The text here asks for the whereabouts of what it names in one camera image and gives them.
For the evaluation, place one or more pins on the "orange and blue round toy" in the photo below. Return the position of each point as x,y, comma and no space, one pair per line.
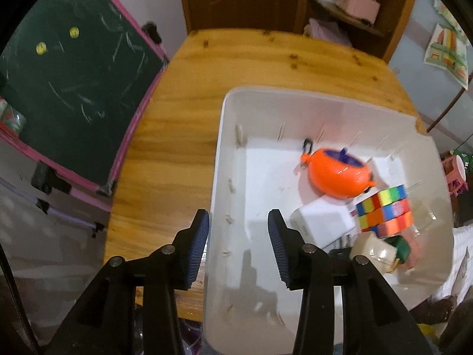
340,175

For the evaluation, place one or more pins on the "green bottle with gold cap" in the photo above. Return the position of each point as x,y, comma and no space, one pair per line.
401,247

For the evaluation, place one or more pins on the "pink folded cloth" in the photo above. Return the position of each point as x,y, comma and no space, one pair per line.
329,31

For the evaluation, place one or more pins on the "white checked cloth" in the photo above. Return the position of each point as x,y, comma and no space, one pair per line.
462,259

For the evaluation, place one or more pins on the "white plastic bin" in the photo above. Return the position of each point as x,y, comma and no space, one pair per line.
266,162

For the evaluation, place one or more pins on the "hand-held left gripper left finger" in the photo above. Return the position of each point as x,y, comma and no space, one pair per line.
197,247

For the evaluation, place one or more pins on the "black easel knob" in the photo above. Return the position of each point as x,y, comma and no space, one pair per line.
152,31

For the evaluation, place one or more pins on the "pink plastic stool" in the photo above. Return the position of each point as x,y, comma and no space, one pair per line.
456,172

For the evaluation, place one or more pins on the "wall poster with food pictures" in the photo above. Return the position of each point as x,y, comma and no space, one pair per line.
449,51

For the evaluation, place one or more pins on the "wall poster with coloured bars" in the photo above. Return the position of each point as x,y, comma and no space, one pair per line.
449,11

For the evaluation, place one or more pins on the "dark brown round object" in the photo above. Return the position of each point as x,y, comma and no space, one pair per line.
439,310

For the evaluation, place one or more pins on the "brown wooden shelf cabinet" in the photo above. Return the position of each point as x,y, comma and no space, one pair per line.
391,26

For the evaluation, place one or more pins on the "pink round item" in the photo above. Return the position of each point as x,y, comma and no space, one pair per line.
414,255

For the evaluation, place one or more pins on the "green chalkboard with pink frame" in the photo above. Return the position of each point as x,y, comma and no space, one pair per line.
74,81

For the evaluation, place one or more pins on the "yellow round magnet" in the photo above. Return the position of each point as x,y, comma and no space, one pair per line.
74,32
40,48

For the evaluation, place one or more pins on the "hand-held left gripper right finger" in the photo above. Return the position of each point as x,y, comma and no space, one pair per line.
277,247

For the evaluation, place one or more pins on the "beige box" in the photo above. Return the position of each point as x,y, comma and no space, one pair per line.
375,251

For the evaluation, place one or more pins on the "white power adapter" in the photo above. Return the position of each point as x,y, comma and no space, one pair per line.
325,225

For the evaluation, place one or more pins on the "colourful puzzle cube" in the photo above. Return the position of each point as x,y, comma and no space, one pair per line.
384,210

